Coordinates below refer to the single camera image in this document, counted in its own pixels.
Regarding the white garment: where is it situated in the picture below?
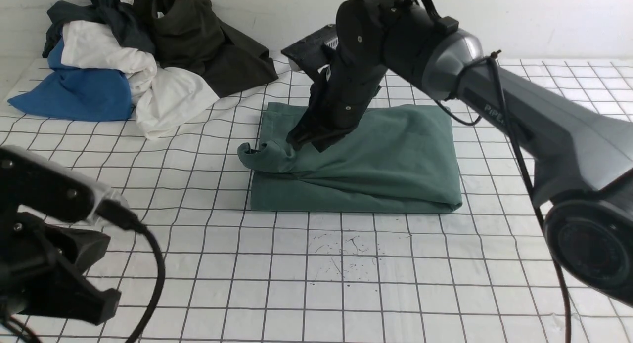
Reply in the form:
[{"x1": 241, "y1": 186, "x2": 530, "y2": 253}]
[{"x1": 61, "y1": 21, "x2": 219, "y2": 140}]

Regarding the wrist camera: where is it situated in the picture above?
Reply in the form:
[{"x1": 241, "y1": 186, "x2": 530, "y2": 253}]
[
  {"x1": 0, "y1": 145, "x2": 129, "y2": 226},
  {"x1": 281, "y1": 24, "x2": 338, "y2": 74}
]

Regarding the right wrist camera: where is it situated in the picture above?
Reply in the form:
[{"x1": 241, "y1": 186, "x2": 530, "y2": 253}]
[{"x1": 281, "y1": 24, "x2": 338, "y2": 74}]

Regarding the green long-sleeve top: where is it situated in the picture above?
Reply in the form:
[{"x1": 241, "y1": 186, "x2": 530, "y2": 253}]
[{"x1": 237, "y1": 102, "x2": 463, "y2": 214}]

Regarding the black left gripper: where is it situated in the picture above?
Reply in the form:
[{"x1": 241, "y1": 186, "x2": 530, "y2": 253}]
[{"x1": 0, "y1": 212, "x2": 121, "y2": 325}]

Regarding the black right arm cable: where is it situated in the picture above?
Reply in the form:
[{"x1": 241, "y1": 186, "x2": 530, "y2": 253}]
[{"x1": 415, "y1": 0, "x2": 574, "y2": 343}]

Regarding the dark navy garment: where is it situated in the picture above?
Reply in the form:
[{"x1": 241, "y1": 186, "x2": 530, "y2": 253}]
[{"x1": 42, "y1": 0, "x2": 156, "y2": 58}]

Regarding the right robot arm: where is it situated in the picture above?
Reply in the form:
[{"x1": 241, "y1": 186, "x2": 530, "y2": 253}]
[{"x1": 282, "y1": 0, "x2": 633, "y2": 305}]

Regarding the dark olive garment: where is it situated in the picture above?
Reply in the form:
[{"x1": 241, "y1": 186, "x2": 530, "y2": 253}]
[{"x1": 133, "y1": 0, "x2": 278, "y2": 98}]

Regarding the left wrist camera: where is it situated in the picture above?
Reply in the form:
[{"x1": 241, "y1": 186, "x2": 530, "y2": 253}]
[{"x1": 0, "y1": 145, "x2": 129, "y2": 226}]

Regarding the blue garment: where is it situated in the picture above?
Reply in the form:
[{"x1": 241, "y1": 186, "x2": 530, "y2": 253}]
[{"x1": 8, "y1": 41, "x2": 133, "y2": 122}]

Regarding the white grid tablecloth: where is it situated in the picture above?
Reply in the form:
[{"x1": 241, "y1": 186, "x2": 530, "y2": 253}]
[{"x1": 0, "y1": 56, "x2": 633, "y2": 343}]

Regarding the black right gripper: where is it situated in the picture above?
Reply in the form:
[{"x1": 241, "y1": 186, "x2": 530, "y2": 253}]
[{"x1": 286, "y1": 61, "x2": 387, "y2": 152}]

